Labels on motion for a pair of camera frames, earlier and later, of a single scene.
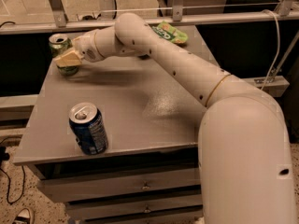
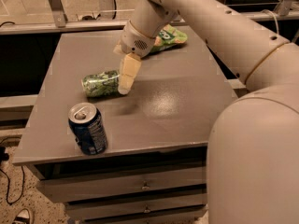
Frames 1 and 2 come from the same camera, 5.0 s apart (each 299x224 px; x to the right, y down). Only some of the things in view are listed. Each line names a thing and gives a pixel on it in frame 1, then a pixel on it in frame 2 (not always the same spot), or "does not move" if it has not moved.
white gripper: (87, 48) → (135, 41)
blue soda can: (89, 128) does not move
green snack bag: (168, 32) does not move
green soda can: (60, 43) → (101, 84)
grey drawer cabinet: (150, 171) does not move
